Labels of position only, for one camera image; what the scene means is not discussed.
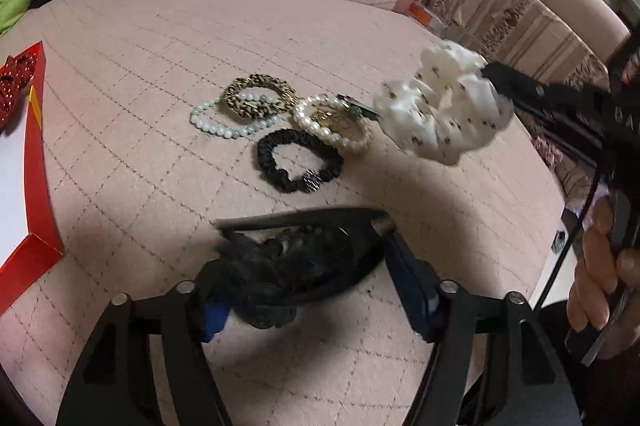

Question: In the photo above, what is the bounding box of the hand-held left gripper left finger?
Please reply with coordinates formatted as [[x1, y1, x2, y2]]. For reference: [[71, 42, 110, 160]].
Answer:
[[55, 256, 236, 426]]

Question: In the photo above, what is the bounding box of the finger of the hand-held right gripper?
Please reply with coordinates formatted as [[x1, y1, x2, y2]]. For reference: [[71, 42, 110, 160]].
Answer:
[[481, 60, 610, 123], [511, 100, 607, 168]]

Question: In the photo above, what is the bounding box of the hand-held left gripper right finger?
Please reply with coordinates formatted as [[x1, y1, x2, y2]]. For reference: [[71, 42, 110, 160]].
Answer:
[[384, 230, 571, 426]]

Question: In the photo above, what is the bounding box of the white patterned scrunchie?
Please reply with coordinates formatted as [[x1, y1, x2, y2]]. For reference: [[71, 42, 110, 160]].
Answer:
[[374, 41, 514, 166]]

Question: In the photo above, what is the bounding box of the black scrunchie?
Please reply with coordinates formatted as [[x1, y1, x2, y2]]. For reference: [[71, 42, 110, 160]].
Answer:
[[257, 129, 345, 194]]

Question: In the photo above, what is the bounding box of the gold watch with dark strap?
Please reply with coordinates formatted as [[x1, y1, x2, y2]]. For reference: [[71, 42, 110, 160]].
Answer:
[[314, 94, 382, 133]]

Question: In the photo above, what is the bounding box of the leopard print scrunchie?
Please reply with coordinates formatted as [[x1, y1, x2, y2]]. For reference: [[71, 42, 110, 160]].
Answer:
[[222, 74, 297, 118]]

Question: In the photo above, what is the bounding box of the red shallow box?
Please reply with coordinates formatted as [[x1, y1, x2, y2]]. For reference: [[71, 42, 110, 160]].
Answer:
[[0, 41, 66, 318]]

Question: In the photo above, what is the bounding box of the person's right hand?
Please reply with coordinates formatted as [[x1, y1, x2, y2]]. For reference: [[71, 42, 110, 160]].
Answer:
[[567, 196, 640, 362]]

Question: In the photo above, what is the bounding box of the striped beige blanket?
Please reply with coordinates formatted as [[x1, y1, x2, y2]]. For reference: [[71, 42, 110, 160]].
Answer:
[[419, 0, 632, 209]]

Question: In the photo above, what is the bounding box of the small orange box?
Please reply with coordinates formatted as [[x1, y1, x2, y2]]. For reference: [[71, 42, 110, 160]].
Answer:
[[409, 1, 451, 32]]

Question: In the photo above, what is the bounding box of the black cable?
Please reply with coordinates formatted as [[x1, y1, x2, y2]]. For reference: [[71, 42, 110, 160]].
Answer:
[[536, 166, 608, 309]]

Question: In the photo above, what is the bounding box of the white pearl bracelet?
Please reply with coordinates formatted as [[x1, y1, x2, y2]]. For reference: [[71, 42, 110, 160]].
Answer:
[[291, 94, 374, 155]]

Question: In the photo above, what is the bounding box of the pale green bead bracelet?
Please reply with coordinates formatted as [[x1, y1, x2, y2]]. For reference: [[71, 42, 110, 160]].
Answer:
[[190, 94, 287, 138]]

